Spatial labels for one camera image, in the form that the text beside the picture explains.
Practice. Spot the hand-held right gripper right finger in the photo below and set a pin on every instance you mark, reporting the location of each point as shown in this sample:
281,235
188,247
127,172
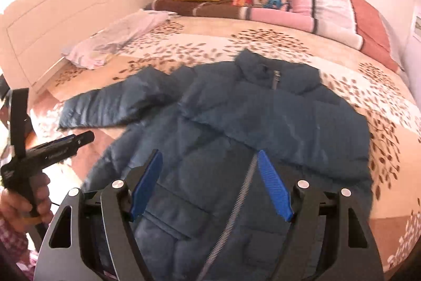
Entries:
274,184

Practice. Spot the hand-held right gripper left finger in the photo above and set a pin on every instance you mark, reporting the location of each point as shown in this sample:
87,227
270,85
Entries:
146,182

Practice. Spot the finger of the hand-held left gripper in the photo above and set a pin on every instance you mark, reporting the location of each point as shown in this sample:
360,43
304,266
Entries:
18,123
80,137

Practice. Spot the blue puffer jacket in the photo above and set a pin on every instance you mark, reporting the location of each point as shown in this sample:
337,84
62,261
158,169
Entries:
230,109

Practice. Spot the person's left forearm plaid sleeve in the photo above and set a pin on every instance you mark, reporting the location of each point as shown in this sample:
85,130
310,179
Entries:
13,238

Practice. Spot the person's left hand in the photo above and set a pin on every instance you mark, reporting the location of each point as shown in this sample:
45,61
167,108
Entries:
19,205

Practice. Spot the light purple cloth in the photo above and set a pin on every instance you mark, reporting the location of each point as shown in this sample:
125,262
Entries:
115,32

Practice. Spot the white wooden headboard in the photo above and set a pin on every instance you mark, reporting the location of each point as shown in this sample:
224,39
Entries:
75,4

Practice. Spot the leaf printed bed sheet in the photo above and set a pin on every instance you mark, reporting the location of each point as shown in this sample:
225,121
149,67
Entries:
197,44

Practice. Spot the pink striped blanket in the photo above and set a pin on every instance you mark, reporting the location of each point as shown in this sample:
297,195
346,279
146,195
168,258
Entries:
315,7

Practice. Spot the salmon pink pillow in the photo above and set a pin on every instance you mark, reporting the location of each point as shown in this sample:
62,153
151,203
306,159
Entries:
375,27

